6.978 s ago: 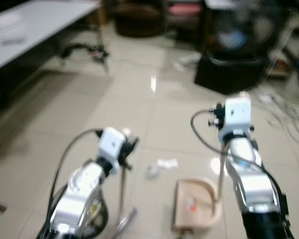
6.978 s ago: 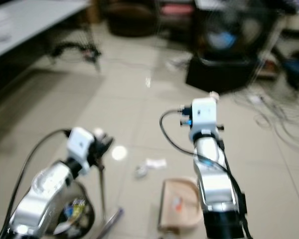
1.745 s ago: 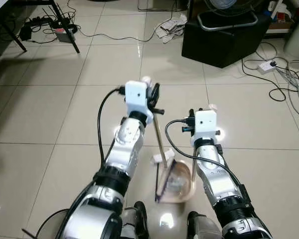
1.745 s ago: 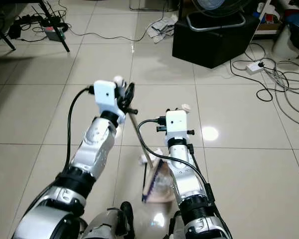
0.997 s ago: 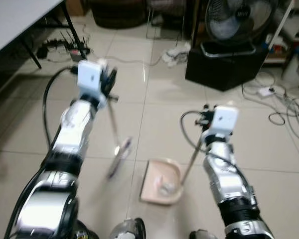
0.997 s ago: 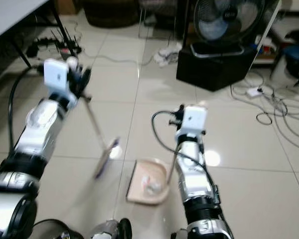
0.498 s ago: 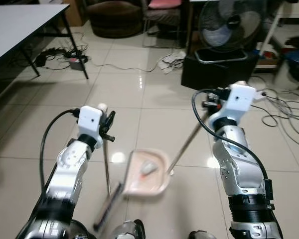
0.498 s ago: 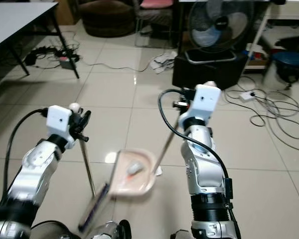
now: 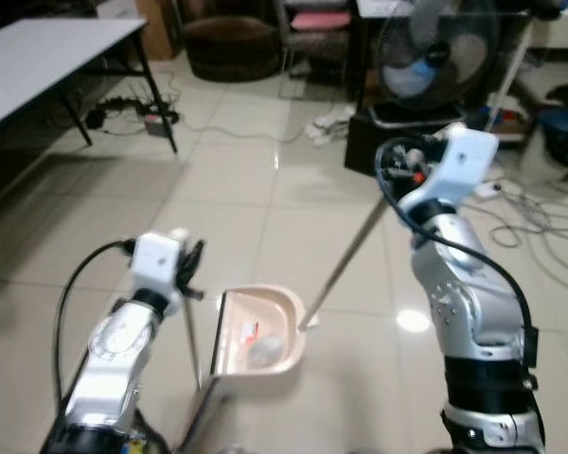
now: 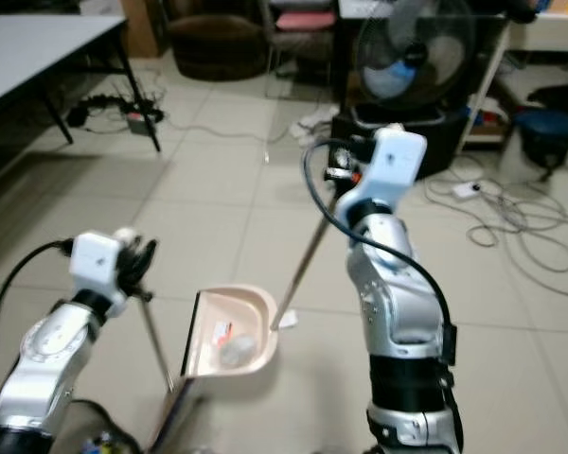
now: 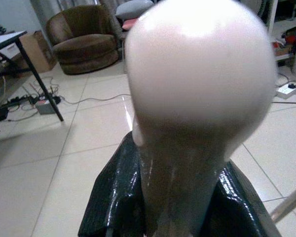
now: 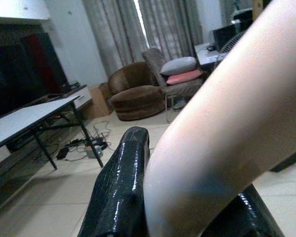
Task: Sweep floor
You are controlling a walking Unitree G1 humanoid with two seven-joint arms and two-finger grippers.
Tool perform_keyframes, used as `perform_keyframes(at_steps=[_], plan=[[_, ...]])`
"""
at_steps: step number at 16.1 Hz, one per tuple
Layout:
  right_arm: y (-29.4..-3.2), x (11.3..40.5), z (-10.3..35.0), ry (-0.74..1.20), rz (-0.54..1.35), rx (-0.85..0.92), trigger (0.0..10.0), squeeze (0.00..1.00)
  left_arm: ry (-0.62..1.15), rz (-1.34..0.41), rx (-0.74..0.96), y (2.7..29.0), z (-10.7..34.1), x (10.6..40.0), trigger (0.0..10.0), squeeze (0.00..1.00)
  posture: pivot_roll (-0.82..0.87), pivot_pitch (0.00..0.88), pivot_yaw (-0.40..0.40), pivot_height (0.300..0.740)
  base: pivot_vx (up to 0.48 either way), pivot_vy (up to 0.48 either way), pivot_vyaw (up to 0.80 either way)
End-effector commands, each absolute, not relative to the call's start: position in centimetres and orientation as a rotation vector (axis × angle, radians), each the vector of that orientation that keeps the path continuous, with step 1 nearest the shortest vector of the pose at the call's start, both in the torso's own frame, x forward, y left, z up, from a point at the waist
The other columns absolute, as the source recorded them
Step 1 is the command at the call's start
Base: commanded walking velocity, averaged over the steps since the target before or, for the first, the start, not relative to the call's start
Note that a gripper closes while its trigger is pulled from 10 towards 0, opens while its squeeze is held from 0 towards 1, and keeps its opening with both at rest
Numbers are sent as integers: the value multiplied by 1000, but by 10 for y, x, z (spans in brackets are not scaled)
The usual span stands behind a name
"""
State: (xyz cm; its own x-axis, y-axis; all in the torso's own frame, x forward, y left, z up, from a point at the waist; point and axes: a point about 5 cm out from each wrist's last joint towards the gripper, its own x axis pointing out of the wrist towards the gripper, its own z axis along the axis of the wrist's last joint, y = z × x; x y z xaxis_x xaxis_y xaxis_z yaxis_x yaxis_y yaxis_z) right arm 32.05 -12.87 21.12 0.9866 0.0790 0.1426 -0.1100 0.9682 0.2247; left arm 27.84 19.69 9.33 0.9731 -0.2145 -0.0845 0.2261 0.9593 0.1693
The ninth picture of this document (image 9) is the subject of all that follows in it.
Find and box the silver broom stick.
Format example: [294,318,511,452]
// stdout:
[298,184,403,330]

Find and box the white table with black legs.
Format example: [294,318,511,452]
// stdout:
[0,17,181,154]

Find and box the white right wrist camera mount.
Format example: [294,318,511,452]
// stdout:
[400,126,501,217]

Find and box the power strip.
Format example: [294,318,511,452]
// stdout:
[142,112,176,133]

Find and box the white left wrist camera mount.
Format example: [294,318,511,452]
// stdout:
[130,232,184,292]

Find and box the black cable bundle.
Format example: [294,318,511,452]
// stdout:
[83,93,181,133]

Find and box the white power adapter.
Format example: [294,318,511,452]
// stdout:
[471,180,505,201]

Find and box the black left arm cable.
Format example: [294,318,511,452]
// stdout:
[52,240,138,417]

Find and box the crumpled paper ball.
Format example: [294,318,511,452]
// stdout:
[246,336,285,370]

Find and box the black standing fan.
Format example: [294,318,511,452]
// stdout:
[372,0,503,129]

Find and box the brown cardboard box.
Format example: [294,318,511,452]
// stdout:
[133,0,186,62]

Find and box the red white wrapper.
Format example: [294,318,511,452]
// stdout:
[237,322,263,343]

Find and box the grey floor cable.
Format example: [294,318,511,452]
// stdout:
[492,184,568,277]

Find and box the brown round pouf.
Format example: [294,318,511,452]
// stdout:
[180,14,282,83]

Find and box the chair with pink cushion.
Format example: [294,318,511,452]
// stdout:
[273,0,359,102]

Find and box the blue bucket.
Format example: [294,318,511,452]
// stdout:
[537,106,568,173]

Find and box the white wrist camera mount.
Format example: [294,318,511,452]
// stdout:
[400,126,501,217]
[130,232,184,292]

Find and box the pink long-handled dustpan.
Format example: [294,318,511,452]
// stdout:
[175,284,310,454]

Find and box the white cloth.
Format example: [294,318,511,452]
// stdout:
[305,104,358,146]

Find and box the black box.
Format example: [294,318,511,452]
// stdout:
[344,102,498,179]

